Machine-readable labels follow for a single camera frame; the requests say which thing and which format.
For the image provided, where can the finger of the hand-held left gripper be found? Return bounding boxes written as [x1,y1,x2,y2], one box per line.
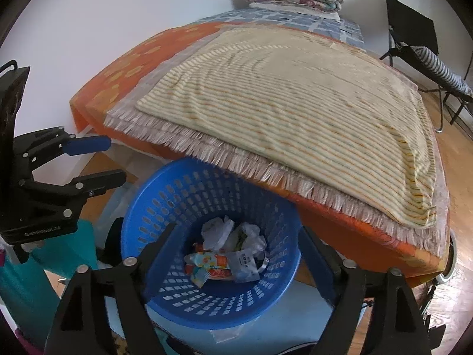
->
[18,169,127,223]
[13,126,112,164]

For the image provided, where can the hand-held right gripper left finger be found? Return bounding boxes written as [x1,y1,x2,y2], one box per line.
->
[44,222,178,355]

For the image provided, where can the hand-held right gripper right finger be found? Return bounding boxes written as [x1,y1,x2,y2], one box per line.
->
[301,225,433,355]

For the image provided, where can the white colourful patterned plastic bag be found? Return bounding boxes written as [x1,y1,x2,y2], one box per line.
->
[184,251,230,287]

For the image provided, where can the blue plastic basket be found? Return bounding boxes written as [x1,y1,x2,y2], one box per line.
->
[120,156,303,330]

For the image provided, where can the orange bed sheet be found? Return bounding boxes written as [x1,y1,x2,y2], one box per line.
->
[70,20,452,290]

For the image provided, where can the teal cloth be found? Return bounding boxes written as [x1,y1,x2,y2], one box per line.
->
[0,218,99,345]

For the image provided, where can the clear plastic bag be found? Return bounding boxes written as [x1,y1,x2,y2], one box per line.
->
[210,325,256,343]

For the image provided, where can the fringed beige mat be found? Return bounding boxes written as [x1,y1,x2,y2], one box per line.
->
[103,26,450,258]

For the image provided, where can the striped yellow blanket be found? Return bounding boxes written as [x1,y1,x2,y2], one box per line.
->
[135,28,439,229]

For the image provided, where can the striped cushion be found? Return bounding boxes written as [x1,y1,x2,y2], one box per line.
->
[397,44,473,95]

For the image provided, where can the blue checked sheet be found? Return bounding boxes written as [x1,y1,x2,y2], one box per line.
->
[197,7,366,51]

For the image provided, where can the black folding chair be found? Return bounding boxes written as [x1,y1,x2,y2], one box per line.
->
[379,0,473,132]

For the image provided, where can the white ring light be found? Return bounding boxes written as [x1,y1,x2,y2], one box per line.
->
[440,237,459,282]

